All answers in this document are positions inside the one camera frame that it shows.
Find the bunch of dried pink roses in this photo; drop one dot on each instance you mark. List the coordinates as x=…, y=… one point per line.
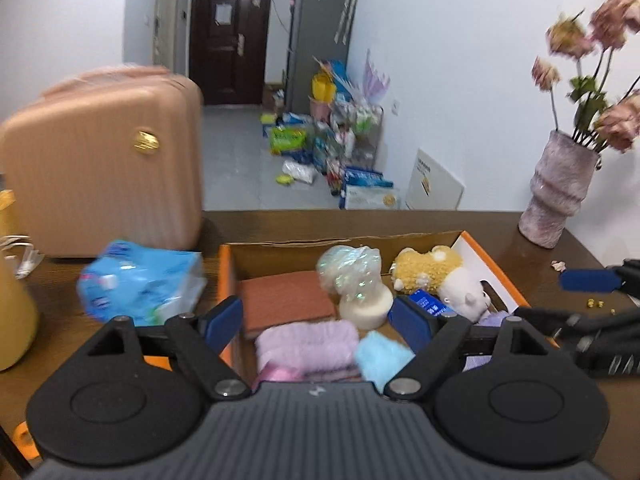
x=610, y=20

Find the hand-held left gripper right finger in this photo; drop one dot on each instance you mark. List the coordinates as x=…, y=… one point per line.
x=410, y=325

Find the iridescent glitter ball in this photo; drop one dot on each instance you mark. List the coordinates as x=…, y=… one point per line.
x=350, y=272

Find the lilac fluffy towel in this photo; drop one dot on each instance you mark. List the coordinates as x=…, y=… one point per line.
x=305, y=345

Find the peach ribbed suitcase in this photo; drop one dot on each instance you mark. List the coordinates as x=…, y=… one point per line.
x=100, y=175

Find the pink petal piece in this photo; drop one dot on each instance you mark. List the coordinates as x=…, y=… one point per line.
x=557, y=265

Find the green package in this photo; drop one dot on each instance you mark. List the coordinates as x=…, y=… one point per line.
x=287, y=141

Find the red cardboard box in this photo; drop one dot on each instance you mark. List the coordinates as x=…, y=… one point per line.
x=280, y=260

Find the scattered yellow petals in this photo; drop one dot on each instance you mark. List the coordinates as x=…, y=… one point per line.
x=600, y=305

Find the yellow and white plush toy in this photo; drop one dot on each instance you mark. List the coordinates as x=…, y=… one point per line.
x=425, y=267

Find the grey refrigerator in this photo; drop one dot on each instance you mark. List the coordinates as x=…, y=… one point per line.
x=315, y=45

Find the blue fluffy sock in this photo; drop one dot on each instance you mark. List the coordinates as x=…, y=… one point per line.
x=382, y=355

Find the dark entrance door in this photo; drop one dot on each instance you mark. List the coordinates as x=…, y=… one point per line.
x=227, y=50

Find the white flat box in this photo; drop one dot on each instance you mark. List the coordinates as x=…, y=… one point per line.
x=435, y=182

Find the light interior door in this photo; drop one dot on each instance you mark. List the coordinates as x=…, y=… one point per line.
x=165, y=10

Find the orange plastic shoehorn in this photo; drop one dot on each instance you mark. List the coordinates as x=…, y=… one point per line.
x=22, y=442

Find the yellow thermos jug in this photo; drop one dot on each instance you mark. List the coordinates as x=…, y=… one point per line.
x=15, y=310

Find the pink bucket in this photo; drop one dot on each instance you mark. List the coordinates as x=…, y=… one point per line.
x=320, y=109

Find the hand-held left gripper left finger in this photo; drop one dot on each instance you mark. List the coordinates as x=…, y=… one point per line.
x=225, y=322

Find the yellow bucket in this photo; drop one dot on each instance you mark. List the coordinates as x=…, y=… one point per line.
x=324, y=87

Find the white plastic bag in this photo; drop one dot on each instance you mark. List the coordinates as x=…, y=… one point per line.
x=299, y=172

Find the blue plastic tissue pack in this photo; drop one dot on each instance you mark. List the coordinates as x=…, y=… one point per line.
x=140, y=285

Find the purple flower wall decoration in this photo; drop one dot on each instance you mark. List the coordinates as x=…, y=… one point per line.
x=376, y=80

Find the pink satin cloth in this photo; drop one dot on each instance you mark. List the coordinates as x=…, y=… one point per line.
x=277, y=376

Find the small blue tissue packet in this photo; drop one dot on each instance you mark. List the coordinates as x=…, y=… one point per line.
x=430, y=305

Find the blue and white box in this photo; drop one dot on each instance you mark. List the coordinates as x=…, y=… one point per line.
x=370, y=190

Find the pink textured vase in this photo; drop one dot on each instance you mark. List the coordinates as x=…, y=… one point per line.
x=560, y=190

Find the white hanging rods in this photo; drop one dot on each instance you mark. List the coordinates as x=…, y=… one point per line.
x=346, y=10

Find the white round sponge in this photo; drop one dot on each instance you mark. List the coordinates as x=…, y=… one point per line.
x=367, y=312

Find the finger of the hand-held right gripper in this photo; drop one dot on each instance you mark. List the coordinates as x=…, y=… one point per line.
x=550, y=321
x=587, y=280

